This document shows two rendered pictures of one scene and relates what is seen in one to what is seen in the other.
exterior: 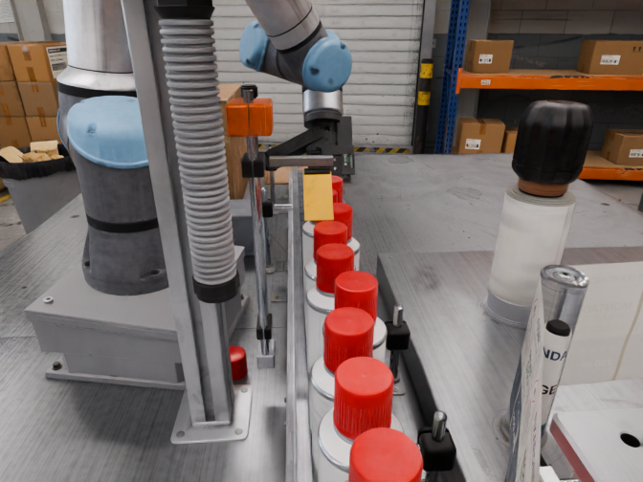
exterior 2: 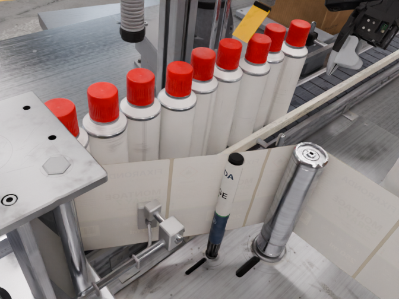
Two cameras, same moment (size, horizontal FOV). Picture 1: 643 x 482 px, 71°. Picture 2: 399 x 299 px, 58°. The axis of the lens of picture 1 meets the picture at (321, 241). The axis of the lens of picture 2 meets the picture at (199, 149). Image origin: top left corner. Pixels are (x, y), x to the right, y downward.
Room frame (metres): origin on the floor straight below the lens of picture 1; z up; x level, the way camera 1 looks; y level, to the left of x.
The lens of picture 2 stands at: (0.05, -0.33, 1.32)
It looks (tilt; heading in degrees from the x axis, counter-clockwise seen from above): 43 degrees down; 45
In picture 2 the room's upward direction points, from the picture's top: 9 degrees clockwise
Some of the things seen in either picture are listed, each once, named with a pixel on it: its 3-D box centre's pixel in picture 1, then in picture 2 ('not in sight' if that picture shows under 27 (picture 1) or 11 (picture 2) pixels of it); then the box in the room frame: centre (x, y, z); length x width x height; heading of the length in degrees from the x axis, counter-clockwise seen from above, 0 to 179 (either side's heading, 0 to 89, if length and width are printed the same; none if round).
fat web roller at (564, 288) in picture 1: (542, 360); (287, 207); (0.34, -0.21, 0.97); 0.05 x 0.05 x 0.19
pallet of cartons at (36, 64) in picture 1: (54, 113); not in sight; (4.07, 2.35, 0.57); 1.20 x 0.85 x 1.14; 175
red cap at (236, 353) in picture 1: (233, 361); not in sight; (0.48, 0.12, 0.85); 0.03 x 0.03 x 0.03
